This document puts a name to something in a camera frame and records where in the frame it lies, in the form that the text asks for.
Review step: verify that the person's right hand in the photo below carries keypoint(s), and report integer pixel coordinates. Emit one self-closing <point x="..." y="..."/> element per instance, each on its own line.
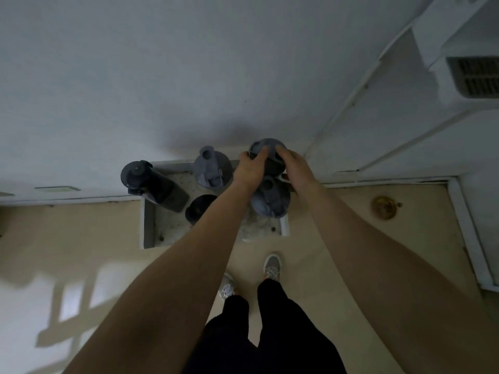
<point x="299" y="171"/>

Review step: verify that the person's left hand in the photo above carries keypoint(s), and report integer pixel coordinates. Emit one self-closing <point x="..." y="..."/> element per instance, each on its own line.
<point x="247" y="171"/>

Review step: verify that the person's right thumb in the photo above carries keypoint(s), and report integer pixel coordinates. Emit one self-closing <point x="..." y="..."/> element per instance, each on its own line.
<point x="283" y="153"/>

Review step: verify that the person's left thumb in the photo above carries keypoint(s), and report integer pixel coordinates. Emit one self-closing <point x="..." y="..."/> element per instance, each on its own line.
<point x="262" y="156"/>

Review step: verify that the grey bottle with round lid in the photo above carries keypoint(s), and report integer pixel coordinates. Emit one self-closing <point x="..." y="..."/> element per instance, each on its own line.
<point x="273" y="159"/>

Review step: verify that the person's left forearm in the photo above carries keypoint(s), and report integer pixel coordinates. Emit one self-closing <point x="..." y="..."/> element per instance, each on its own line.
<point x="175" y="288"/>

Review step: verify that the person's right forearm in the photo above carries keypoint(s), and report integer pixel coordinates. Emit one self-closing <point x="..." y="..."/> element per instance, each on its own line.
<point x="390" y="276"/>

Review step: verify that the grey bottle with flip lid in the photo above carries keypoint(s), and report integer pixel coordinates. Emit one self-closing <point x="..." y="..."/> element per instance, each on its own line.
<point x="271" y="198"/>

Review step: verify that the grey bottle with spout lid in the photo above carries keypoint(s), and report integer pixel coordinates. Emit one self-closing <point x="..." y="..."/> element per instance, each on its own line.
<point x="212" y="169"/>

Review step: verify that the dark open bottle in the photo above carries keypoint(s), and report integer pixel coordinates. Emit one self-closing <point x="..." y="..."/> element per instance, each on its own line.
<point x="199" y="208"/>

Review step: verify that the white door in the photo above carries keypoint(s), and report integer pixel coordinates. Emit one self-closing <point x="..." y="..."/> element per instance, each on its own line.
<point x="390" y="124"/>

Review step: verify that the grey right sneaker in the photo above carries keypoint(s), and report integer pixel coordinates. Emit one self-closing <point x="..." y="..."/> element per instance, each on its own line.
<point x="272" y="267"/>

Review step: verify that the grey sneaker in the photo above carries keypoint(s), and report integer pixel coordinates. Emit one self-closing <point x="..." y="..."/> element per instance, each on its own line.
<point x="227" y="287"/>
<point x="272" y="267"/>

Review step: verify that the brass floor door stopper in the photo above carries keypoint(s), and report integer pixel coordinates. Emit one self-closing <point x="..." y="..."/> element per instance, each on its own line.
<point x="384" y="207"/>

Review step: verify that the white shallow tray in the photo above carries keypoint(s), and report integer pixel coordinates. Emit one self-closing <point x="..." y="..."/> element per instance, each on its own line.
<point x="171" y="225"/>

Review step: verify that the dark bottle with grey cap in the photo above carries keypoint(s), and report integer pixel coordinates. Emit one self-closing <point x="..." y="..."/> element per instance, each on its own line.
<point x="150" y="185"/>

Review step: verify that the grey left sneaker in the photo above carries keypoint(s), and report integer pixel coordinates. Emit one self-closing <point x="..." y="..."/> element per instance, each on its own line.
<point x="227" y="287"/>

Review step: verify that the black trousers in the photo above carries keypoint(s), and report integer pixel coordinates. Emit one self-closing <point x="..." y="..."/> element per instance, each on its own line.
<point x="273" y="338"/>

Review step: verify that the white baseboard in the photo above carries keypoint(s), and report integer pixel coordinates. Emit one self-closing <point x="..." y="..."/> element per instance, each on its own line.
<point x="469" y="233"/>

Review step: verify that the white appliance housing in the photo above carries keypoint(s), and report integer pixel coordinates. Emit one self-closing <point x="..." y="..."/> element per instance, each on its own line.
<point x="456" y="46"/>

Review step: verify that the dark vent grille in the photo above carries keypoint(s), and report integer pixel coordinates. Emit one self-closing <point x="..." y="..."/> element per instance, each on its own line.
<point x="475" y="76"/>

